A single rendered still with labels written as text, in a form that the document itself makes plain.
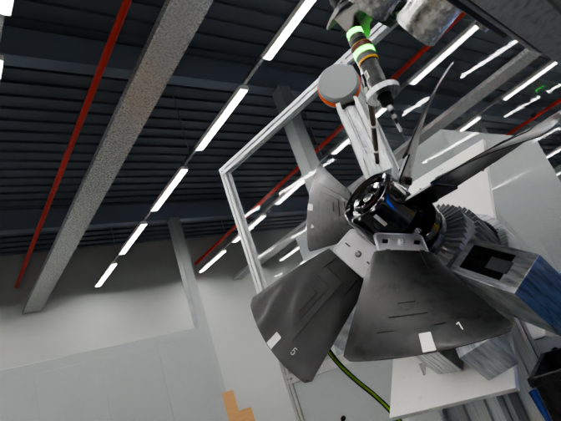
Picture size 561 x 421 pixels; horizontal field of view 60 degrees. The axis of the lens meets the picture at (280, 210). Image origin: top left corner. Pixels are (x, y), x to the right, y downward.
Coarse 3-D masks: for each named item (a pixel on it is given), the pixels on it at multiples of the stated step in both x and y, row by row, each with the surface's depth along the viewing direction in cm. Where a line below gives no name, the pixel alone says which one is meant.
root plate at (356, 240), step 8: (352, 232) 96; (344, 240) 96; (352, 240) 96; (360, 240) 95; (336, 248) 97; (344, 248) 96; (352, 248) 96; (360, 248) 95; (368, 248) 94; (344, 256) 96; (352, 256) 95; (368, 256) 94; (352, 264) 95; (360, 264) 94; (368, 264) 94; (360, 272) 94
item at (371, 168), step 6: (384, 150) 153; (366, 156) 154; (372, 156) 153; (384, 156) 153; (366, 162) 153; (372, 162) 153; (384, 162) 152; (366, 168) 155; (372, 168) 152; (378, 168) 152; (384, 168) 152; (390, 168) 151; (372, 174) 152; (390, 174) 156
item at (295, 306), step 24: (312, 264) 98; (336, 264) 95; (288, 288) 99; (312, 288) 96; (336, 288) 94; (360, 288) 93; (264, 312) 101; (288, 312) 97; (312, 312) 95; (336, 312) 93; (264, 336) 99; (288, 336) 96; (312, 336) 94; (336, 336) 92; (288, 360) 94; (312, 360) 92
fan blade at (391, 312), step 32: (384, 256) 81; (416, 256) 81; (384, 288) 75; (416, 288) 74; (448, 288) 73; (352, 320) 72; (384, 320) 70; (416, 320) 68; (448, 320) 67; (480, 320) 66; (352, 352) 68; (384, 352) 66; (416, 352) 64
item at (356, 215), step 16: (384, 176) 91; (368, 192) 94; (384, 192) 87; (400, 192) 89; (352, 208) 95; (368, 208) 90; (384, 208) 87; (400, 208) 88; (416, 208) 90; (432, 208) 92; (352, 224) 91; (368, 224) 89; (400, 224) 88; (416, 224) 91; (432, 224) 90; (432, 240) 89
